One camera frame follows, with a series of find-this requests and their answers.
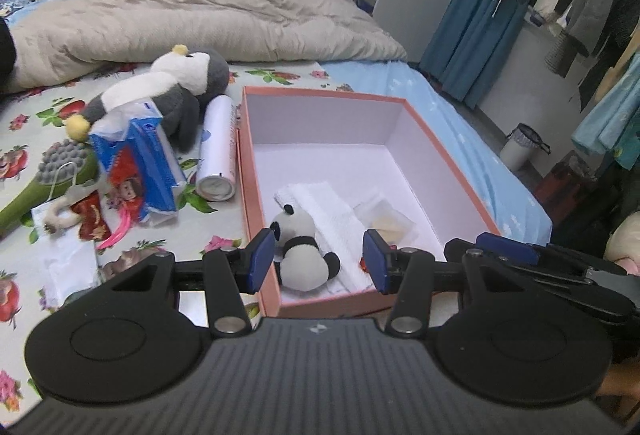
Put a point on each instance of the clear plastic packet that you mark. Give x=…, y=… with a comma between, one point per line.
x=390, y=222

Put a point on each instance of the blue patterned cloth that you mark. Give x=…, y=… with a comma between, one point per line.
x=15, y=5

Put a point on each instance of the white trash bin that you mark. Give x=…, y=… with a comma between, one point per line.
x=522, y=147

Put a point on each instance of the grey duvet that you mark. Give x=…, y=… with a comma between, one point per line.
x=200, y=15

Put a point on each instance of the white spray can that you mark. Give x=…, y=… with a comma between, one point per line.
x=217, y=145

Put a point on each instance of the fruit printed tablecloth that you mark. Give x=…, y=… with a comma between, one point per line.
x=150, y=255

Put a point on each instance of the red foil snack packet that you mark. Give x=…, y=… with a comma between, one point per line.
x=92, y=217

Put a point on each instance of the blue tissue pack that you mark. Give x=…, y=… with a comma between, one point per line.
x=150, y=155

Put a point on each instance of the orange cardboard box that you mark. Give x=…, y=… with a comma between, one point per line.
x=350, y=125

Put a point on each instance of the dark brown box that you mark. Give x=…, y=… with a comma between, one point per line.
x=565, y=185

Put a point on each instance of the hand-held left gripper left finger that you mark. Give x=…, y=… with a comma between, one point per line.
x=260, y=260

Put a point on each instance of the white towel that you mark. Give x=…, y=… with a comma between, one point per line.
x=330, y=220

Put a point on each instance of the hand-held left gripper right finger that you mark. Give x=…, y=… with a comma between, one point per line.
x=375, y=260

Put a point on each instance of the blue curtain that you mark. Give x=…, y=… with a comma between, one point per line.
x=465, y=15

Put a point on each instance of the green massage brush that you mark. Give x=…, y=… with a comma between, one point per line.
x=30, y=200

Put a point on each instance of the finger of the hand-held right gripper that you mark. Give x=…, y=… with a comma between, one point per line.
x=505, y=249

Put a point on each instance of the panda plush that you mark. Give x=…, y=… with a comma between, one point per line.
x=300, y=265

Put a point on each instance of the light blue bed sheet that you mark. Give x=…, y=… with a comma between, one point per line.
x=450, y=125

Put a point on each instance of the grey white penguin plush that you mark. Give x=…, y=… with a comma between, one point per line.
x=175, y=110

